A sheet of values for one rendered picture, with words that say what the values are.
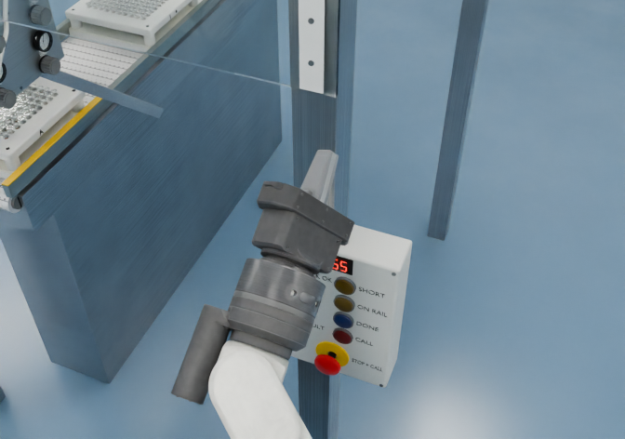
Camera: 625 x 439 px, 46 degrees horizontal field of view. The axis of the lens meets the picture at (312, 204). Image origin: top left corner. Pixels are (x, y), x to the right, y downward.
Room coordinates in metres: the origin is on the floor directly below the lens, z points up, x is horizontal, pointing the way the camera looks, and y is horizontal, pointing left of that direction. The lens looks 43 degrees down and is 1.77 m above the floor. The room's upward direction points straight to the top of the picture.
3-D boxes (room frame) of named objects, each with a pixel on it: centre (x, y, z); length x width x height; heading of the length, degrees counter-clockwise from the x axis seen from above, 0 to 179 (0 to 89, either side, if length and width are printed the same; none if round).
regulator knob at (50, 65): (1.16, 0.48, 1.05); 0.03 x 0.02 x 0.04; 158
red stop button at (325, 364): (0.64, -0.03, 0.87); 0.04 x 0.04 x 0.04; 68
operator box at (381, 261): (0.67, -0.04, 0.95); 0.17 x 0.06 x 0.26; 68
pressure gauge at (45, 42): (1.16, 0.48, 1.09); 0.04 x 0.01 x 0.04; 158
